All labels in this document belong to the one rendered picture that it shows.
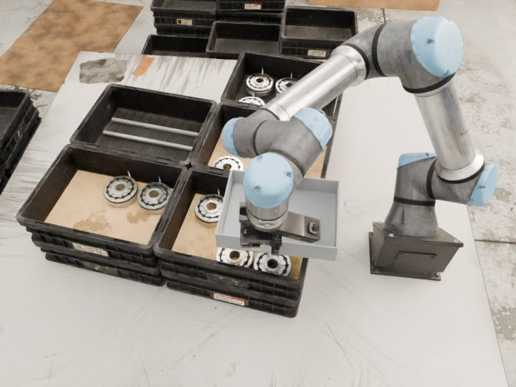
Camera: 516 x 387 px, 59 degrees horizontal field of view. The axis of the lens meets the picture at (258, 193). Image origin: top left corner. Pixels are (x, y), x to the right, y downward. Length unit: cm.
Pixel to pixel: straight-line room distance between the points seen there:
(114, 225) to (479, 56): 293
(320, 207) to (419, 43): 43
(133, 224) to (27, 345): 43
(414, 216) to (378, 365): 41
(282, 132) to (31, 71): 293
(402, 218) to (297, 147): 66
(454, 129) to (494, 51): 269
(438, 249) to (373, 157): 52
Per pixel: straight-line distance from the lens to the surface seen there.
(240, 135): 84
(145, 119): 170
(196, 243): 133
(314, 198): 114
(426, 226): 134
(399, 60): 102
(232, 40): 284
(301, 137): 74
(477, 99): 332
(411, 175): 132
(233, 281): 124
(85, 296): 147
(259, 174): 69
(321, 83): 96
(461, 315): 148
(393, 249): 134
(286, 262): 125
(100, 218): 144
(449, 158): 120
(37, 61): 364
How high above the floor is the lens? 195
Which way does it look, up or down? 52 degrees down
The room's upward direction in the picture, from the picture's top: straight up
